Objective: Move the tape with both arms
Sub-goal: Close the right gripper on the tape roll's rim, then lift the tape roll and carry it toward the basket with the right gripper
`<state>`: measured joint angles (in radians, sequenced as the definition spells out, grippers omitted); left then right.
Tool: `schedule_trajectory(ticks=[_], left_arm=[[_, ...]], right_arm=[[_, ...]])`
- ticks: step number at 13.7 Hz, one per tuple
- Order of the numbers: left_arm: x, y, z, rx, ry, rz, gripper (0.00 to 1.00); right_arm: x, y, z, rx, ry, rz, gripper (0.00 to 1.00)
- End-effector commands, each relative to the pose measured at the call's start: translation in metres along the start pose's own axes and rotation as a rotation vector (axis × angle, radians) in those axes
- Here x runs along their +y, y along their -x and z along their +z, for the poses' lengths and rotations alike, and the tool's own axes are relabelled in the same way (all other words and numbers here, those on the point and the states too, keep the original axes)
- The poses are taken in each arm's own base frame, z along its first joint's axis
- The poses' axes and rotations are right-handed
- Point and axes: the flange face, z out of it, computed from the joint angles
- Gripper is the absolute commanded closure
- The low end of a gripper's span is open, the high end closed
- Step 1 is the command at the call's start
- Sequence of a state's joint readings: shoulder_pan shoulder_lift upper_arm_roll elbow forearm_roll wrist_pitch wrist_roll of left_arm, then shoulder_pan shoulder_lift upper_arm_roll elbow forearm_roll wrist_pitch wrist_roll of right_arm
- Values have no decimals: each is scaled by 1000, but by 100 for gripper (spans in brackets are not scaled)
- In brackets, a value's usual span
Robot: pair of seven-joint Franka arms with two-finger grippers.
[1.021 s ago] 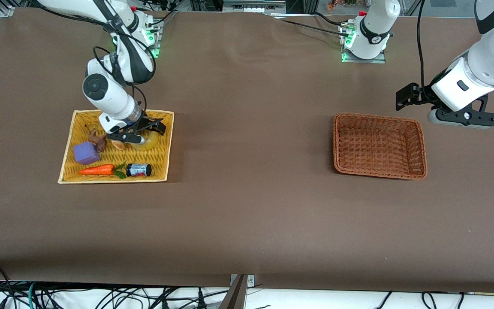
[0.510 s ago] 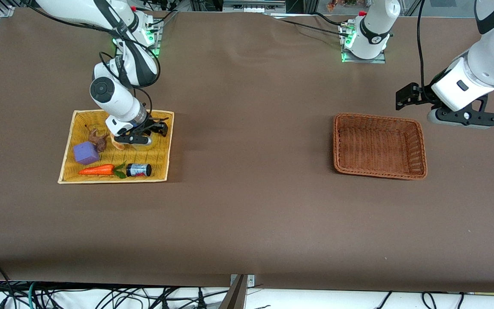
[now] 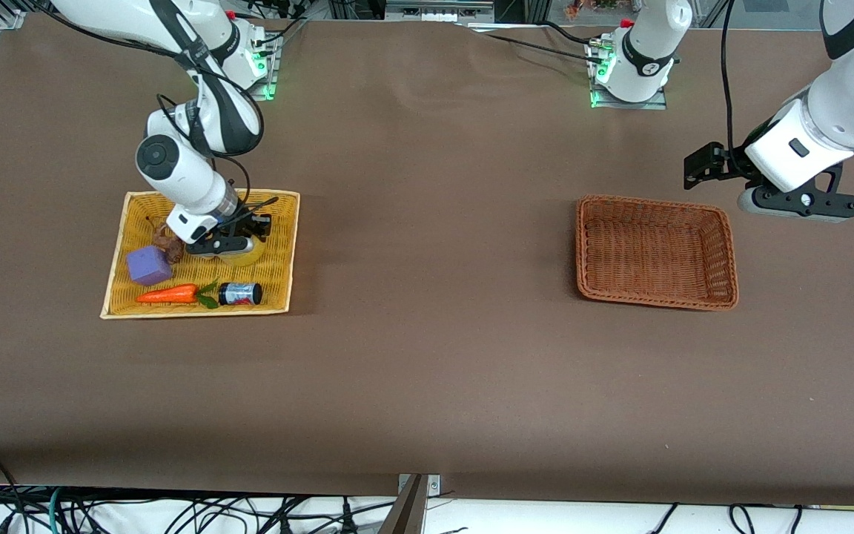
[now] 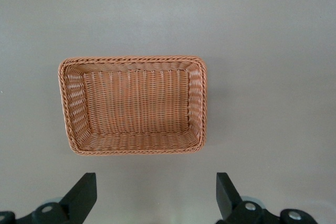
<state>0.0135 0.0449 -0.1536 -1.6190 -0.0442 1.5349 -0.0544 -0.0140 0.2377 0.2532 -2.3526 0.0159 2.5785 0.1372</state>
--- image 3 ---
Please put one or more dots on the toy carrot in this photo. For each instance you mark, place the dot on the toy carrot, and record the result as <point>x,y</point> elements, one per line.
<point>167,294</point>

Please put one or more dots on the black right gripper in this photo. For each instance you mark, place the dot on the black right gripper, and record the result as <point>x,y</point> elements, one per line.
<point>247,219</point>

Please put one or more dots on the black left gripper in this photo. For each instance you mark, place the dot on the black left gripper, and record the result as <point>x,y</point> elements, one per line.
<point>728,162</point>

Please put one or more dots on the purple cube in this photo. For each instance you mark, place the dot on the purple cube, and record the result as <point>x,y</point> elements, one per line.
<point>149,265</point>

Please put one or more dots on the brown woven basket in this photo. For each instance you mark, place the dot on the brown woven basket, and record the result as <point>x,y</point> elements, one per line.
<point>653,252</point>

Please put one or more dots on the grey slanted post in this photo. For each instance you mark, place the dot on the grey slanted post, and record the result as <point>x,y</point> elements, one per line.
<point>406,512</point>

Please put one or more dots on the yellow woven basket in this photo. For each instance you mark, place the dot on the yellow woven basket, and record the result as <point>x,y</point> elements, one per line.
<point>279,267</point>

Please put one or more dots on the silver aluminium crossbar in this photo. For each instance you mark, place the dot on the silver aluminium crossbar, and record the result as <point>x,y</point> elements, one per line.
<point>438,10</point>

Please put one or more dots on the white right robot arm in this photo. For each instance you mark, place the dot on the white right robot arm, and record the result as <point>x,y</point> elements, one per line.
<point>197,111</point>

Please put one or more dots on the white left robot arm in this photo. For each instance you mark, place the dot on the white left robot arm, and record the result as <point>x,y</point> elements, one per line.
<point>846,96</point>

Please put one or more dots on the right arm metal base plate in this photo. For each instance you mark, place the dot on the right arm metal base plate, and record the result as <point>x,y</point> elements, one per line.
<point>273,70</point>

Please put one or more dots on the metal table clamp bracket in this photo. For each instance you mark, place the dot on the metal table clamp bracket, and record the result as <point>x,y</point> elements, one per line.
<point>433,483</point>

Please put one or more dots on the small black jar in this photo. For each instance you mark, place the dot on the small black jar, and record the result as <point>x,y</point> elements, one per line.
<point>242,294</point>

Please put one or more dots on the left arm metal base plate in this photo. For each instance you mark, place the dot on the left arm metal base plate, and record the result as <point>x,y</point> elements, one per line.
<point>657,100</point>

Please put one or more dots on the brown toy figure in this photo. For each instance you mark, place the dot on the brown toy figure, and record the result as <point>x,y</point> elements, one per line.
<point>167,248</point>

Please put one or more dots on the aluminium frame profile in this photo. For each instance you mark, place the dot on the aluminium frame profile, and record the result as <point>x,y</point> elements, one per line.
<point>12,15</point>

